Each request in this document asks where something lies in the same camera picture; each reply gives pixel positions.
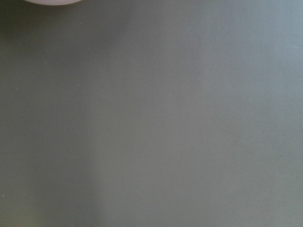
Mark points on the pink bowl with ice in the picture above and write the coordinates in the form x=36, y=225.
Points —
x=53, y=2

